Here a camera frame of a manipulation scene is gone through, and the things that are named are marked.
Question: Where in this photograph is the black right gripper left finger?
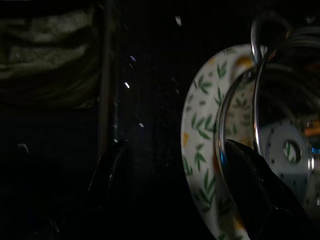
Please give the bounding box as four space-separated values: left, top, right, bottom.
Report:
54 139 131 240

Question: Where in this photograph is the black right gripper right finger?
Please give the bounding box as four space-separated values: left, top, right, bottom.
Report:
221 138 314 240

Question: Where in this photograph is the steel perforated steamer basket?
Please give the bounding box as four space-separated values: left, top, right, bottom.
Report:
215 12 320 240

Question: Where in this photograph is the leaf print plate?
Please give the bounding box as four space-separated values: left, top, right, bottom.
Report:
180 44 276 240

